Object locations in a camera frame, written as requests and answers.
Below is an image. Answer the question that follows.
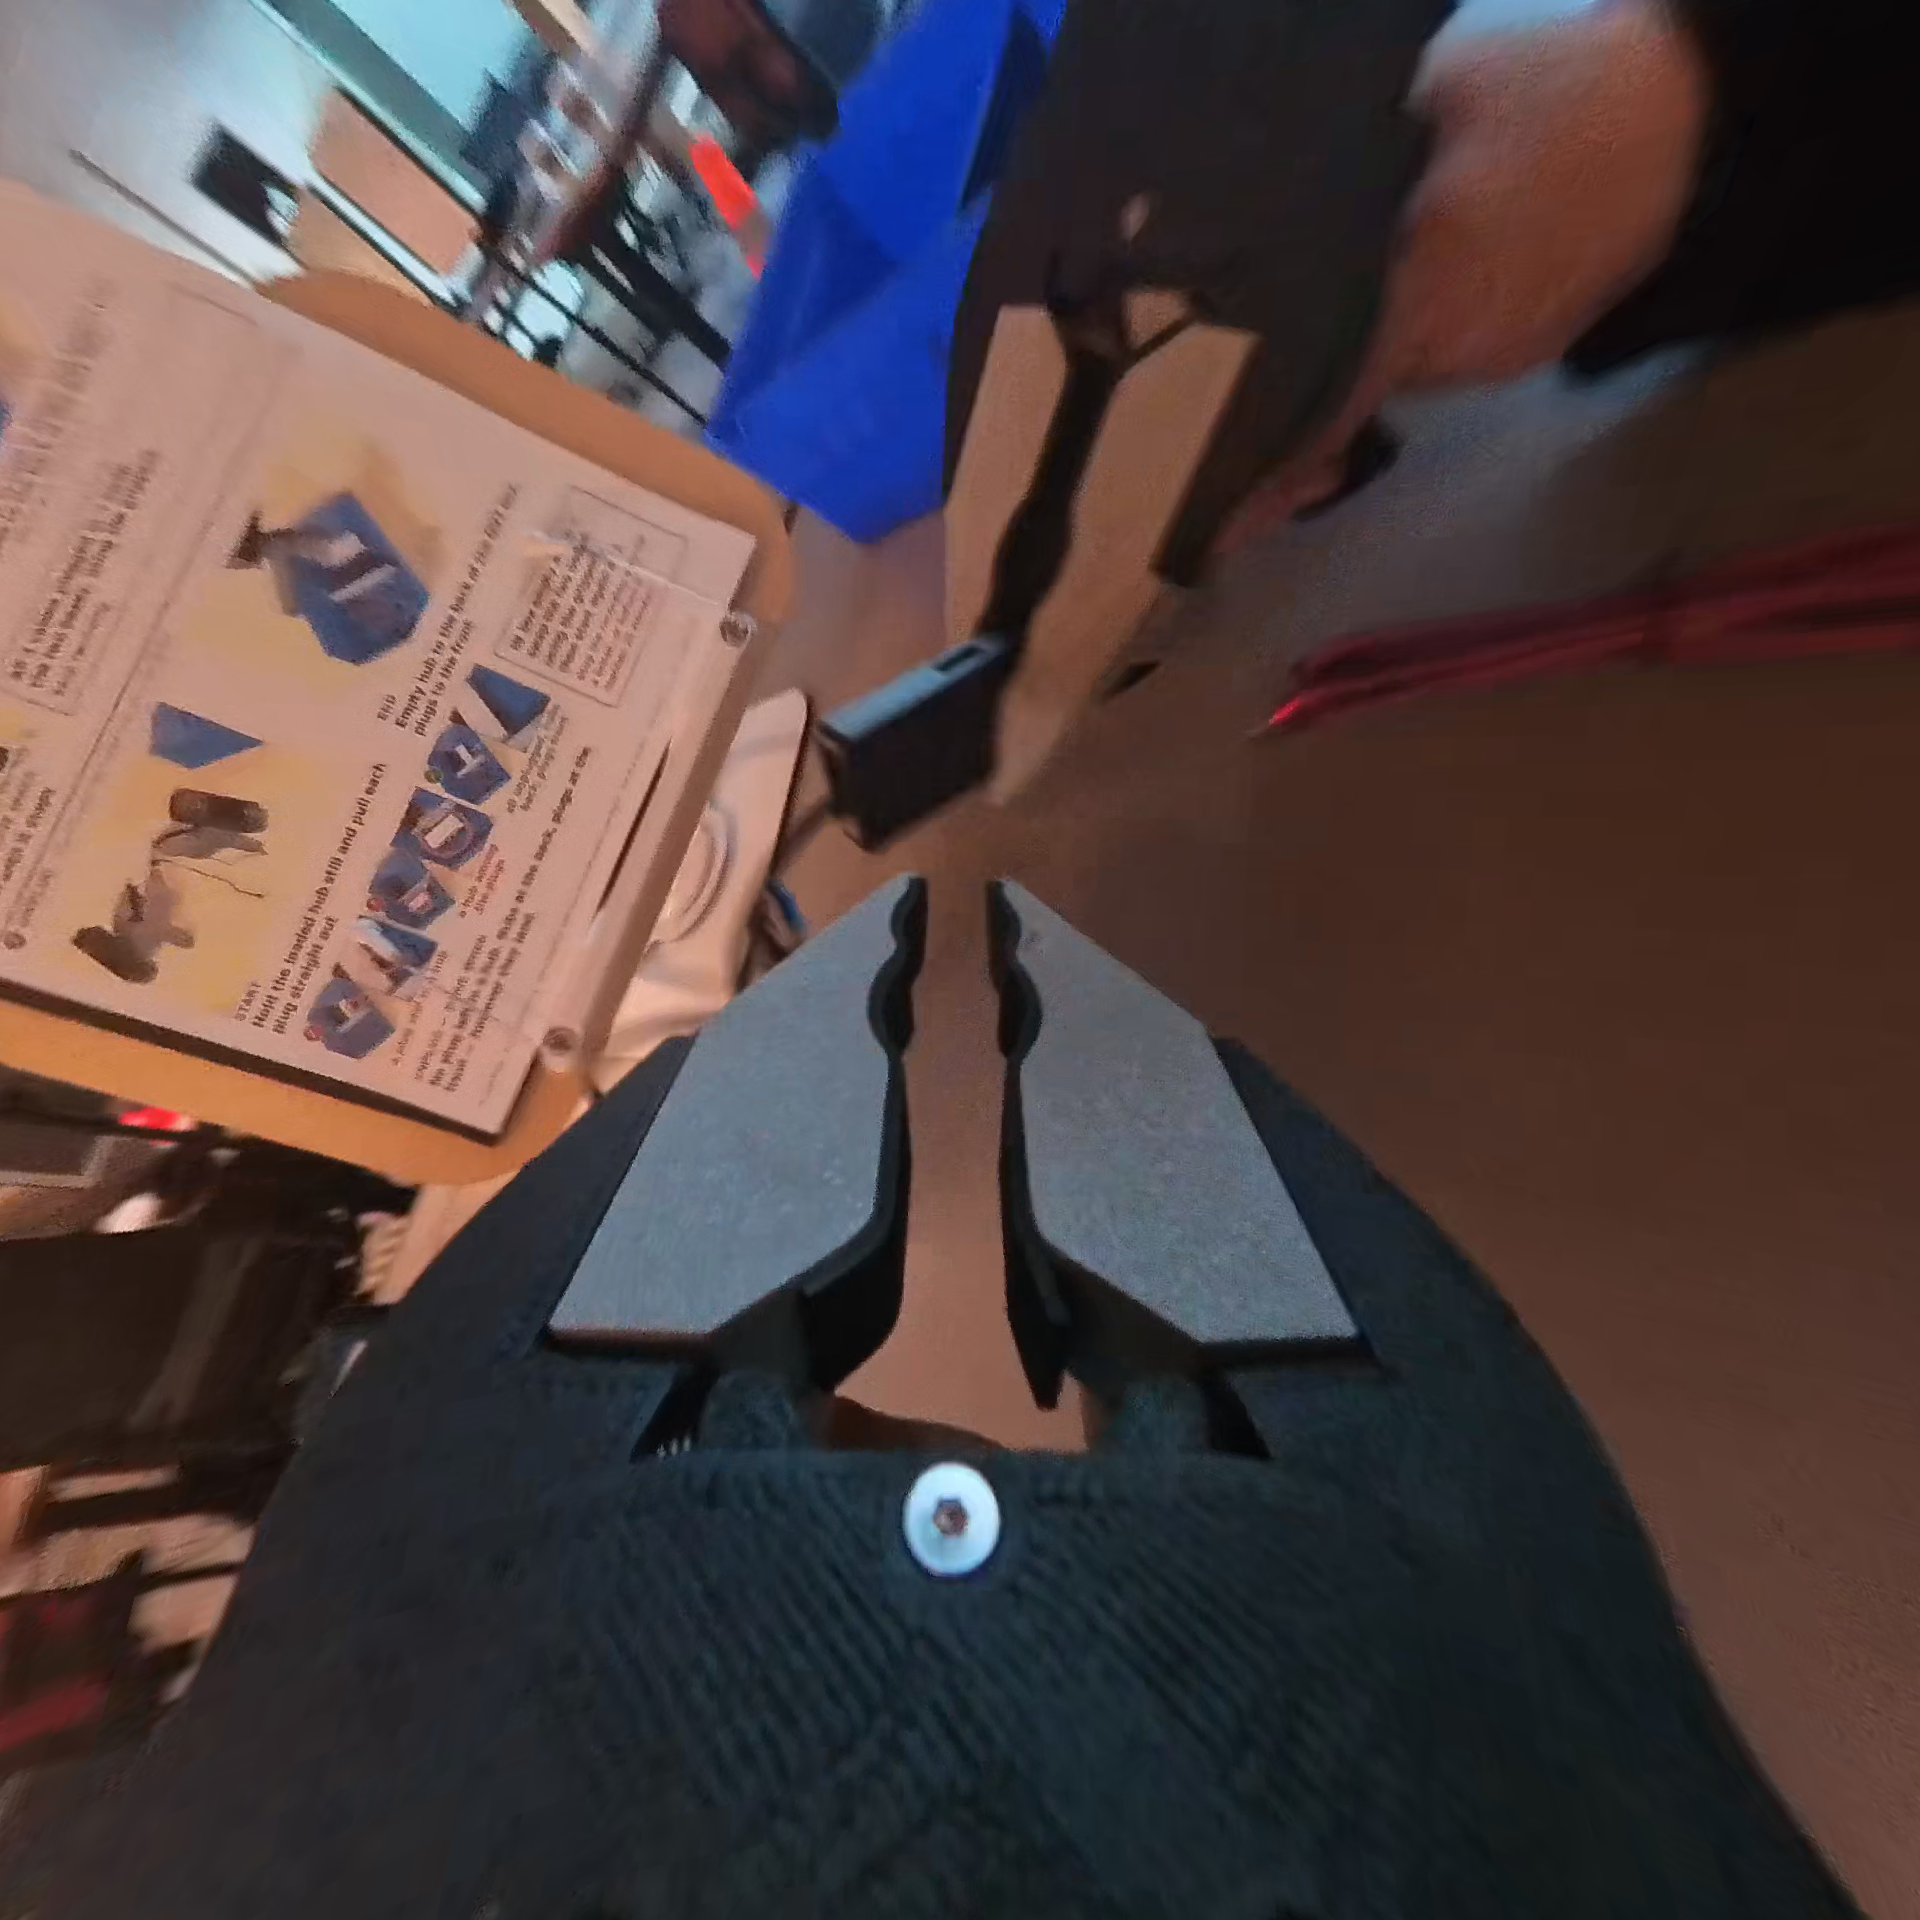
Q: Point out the printed instruction sheet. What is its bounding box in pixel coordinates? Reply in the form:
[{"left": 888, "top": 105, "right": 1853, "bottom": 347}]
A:
[{"left": 0, "top": 181, "right": 760, "bottom": 1143}]

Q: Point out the black usb hub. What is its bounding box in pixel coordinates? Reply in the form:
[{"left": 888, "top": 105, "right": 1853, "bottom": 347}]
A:
[{"left": 767, "top": 631, "right": 1023, "bottom": 963}]

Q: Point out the magenta braided usb cable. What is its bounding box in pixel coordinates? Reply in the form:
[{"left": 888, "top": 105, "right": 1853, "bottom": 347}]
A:
[{"left": 1249, "top": 521, "right": 1920, "bottom": 740}]

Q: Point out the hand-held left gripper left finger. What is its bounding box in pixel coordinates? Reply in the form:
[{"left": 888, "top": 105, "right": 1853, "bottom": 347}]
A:
[{"left": 545, "top": 874, "right": 930, "bottom": 1392}]

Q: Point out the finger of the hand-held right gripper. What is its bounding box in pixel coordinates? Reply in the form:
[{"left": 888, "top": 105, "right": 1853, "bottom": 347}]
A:
[
  {"left": 945, "top": 299, "right": 1087, "bottom": 648},
  {"left": 988, "top": 289, "right": 1261, "bottom": 808}
]

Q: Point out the person's right forearm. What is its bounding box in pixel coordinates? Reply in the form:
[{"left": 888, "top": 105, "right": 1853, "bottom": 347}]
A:
[{"left": 1559, "top": 0, "right": 1920, "bottom": 378}]

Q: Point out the instruction sheet on wooden stand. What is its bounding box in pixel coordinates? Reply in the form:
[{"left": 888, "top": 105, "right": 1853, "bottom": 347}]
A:
[{"left": 0, "top": 264, "right": 816, "bottom": 1192}]

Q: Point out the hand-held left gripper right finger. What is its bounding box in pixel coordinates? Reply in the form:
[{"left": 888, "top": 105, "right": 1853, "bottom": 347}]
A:
[{"left": 988, "top": 880, "right": 1368, "bottom": 1409}]

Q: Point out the blue plastic bin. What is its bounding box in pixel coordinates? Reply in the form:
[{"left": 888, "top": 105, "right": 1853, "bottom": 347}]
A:
[{"left": 704, "top": 0, "right": 1071, "bottom": 544}]

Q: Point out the person's right hand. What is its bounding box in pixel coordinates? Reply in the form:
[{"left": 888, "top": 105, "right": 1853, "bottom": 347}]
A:
[{"left": 1233, "top": 12, "right": 1715, "bottom": 524}]

